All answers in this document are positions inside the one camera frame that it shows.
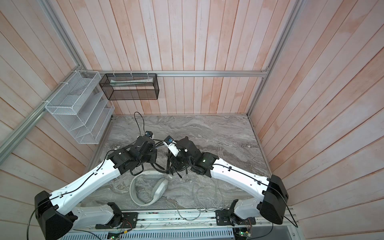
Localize white wire mesh shelf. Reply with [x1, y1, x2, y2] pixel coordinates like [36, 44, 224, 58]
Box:
[46, 71, 115, 145]

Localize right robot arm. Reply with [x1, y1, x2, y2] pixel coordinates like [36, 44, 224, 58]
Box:
[165, 137, 289, 225]

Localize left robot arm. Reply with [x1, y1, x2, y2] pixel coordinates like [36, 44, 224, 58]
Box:
[32, 131, 157, 240]

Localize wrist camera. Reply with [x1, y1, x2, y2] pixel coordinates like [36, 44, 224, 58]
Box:
[163, 136, 180, 157]
[145, 131, 153, 139]

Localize black headphone cable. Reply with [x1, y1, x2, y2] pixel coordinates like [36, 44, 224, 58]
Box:
[163, 149, 193, 179]

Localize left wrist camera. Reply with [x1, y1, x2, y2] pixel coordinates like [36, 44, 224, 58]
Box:
[145, 131, 153, 139]

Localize white headphone cable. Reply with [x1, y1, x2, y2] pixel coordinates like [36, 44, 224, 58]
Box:
[172, 173, 229, 223]

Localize aluminium wall frame rail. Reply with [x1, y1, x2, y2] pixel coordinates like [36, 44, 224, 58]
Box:
[1, 1, 307, 164]

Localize black wire mesh basket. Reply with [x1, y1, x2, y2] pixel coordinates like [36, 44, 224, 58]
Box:
[99, 73, 160, 101]

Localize white headphones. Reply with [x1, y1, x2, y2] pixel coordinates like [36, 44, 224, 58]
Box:
[129, 169, 172, 207]

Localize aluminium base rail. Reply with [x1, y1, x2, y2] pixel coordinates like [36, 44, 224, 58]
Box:
[62, 209, 305, 240]

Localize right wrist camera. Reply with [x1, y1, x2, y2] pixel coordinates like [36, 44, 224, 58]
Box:
[163, 136, 180, 157]

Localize black headphones with blue band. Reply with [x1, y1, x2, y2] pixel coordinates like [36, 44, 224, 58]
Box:
[151, 141, 188, 179]

